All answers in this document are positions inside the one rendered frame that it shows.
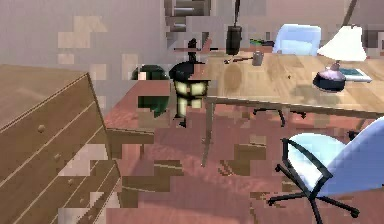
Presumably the black lantern lamp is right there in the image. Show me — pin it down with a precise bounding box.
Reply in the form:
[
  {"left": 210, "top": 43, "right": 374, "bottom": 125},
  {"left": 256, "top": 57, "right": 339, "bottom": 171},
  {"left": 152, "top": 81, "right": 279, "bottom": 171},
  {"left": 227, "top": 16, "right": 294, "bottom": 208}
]
[{"left": 168, "top": 37, "right": 212, "bottom": 128}]

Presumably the white shade table lamp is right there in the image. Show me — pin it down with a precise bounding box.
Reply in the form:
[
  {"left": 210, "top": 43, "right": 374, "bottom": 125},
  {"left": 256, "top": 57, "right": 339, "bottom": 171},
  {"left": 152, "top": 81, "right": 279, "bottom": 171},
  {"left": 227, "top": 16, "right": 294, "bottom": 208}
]
[{"left": 312, "top": 25, "right": 368, "bottom": 93}]

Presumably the dark green round object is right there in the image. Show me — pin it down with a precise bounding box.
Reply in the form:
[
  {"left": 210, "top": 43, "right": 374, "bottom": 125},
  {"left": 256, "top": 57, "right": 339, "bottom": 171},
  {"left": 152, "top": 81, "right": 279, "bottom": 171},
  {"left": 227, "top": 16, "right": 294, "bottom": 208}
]
[{"left": 130, "top": 64, "right": 172, "bottom": 118}]

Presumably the grey cup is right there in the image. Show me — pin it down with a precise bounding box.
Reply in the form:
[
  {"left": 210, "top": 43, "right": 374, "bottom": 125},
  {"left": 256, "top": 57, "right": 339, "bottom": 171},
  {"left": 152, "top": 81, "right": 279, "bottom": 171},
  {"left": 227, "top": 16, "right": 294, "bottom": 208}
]
[{"left": 252, "top": 50, "right": 265, "bottom": 67}]

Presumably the green and black object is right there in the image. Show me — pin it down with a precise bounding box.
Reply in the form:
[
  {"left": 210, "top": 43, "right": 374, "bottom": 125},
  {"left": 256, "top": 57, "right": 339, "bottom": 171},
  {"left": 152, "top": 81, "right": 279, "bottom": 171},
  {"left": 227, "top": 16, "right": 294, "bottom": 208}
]
[{"left": 249, "top": 38, "right": 275, "bottom": 48}]

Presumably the light wooden desk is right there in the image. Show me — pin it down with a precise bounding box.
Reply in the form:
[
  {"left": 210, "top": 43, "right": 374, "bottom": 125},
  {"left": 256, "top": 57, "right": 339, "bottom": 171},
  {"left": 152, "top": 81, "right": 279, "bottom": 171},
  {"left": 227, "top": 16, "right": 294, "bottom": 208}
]
[{"left": 199, "top": 46, "right": 384, "bottom": 168}]

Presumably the pale blue office chair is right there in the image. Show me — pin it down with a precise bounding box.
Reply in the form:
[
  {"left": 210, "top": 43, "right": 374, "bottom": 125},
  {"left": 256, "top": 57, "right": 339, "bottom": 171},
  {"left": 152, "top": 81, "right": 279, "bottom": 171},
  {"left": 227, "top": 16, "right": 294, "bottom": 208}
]
[
  {"left": 266, "top": 116, "right": 384, "bottom": 224},
  {"left": 252, "top": 23, "right": 323, "bottom": 128}
]

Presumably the brown wooden chest of drawers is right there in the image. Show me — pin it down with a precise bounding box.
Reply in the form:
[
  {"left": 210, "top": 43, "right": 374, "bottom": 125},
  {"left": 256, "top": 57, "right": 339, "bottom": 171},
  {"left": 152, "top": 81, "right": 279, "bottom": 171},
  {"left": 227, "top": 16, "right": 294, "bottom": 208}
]
[{"left": 0, "top": 64, "right": 122, "bottom": 224}]

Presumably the white book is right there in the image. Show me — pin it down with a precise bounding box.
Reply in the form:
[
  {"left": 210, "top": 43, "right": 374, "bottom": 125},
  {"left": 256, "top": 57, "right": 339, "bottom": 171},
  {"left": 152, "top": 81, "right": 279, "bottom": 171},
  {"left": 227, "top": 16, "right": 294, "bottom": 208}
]
[{"left": 325, "top": 66, "right": 373, "bottom": 83}]

